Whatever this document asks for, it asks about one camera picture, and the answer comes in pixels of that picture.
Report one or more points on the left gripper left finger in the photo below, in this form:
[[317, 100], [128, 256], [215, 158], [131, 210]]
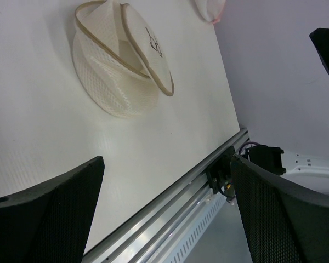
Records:
[[51, 221]]

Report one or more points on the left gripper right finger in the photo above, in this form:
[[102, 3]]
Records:
[[283, 221]]

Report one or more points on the round mesh laundry bag glasses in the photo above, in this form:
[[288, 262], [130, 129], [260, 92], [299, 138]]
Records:
[[118, 59]]

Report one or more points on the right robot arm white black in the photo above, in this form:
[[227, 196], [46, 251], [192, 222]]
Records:
[[288, 164]]

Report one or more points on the white mesh bag pink trim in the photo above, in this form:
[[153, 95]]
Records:
[[210, 10]]

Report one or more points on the white slotted cable duct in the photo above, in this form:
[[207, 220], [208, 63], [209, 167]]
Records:
[[197, 226]]

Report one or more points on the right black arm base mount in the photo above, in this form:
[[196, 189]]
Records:
[[218, 174]]

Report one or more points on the aluminium rail front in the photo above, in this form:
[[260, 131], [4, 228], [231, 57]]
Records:
[[136, 214]]

